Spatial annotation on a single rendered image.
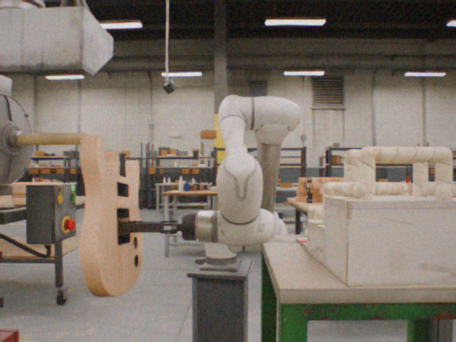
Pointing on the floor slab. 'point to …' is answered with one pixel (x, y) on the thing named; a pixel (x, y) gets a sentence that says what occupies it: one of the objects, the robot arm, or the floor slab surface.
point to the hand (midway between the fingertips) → (125, 226)
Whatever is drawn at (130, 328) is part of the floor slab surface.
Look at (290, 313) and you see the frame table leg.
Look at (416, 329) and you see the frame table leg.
